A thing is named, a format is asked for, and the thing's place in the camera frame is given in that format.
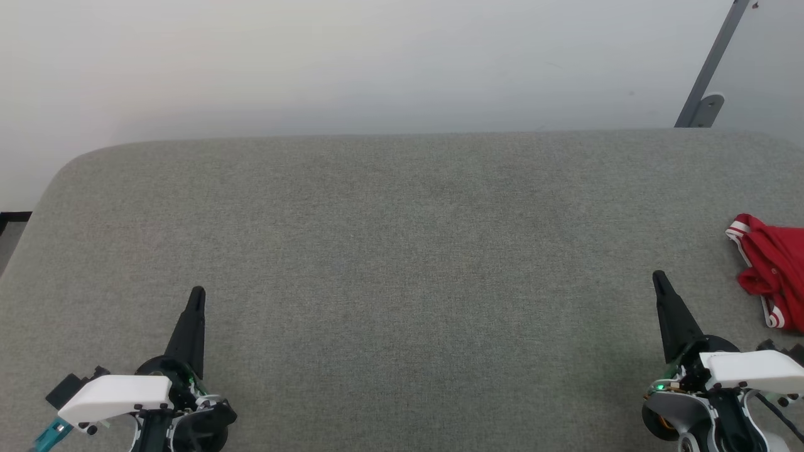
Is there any grey metal post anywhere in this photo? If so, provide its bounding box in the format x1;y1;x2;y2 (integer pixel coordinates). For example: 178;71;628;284
674;0;752;129

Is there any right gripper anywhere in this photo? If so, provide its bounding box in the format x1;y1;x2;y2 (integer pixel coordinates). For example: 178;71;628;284
641;270;768;452

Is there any teal connector cable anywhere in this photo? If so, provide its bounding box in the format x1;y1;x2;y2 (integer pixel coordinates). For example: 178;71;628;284
31;417;73;452

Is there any black skirting strip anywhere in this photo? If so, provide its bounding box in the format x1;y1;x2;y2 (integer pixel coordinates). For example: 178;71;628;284
0;212;33;237

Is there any grey fabric sofa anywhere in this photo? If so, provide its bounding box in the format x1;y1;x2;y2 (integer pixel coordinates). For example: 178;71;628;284
0;129;804;452

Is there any red and white garment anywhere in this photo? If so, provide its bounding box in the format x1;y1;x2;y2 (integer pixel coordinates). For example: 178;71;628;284
725;213;804;331

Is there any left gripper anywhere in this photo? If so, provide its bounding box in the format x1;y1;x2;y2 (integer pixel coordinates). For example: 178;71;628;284
135;286;237;452

